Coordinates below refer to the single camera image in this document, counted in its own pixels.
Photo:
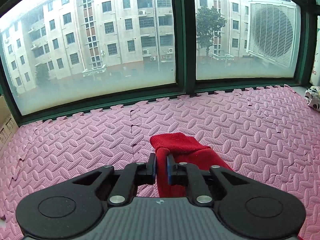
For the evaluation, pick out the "brown cardboard box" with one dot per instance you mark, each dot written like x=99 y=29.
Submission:
x=8 y=125

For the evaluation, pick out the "pink foam floor mat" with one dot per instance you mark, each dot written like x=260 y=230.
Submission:
x=269 y=134

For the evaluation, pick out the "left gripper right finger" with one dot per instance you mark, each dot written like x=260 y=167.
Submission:
x=192 y=179

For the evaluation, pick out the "panda print cloth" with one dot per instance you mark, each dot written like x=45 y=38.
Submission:
x=312 y=96

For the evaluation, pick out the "air conditioner outdoor unit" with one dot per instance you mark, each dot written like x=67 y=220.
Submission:
x=273 y=31

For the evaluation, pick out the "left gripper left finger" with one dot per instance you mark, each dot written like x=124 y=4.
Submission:
x=129 y=179

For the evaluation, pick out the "red knit sweater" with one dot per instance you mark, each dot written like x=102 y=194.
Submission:
x=183 y=149

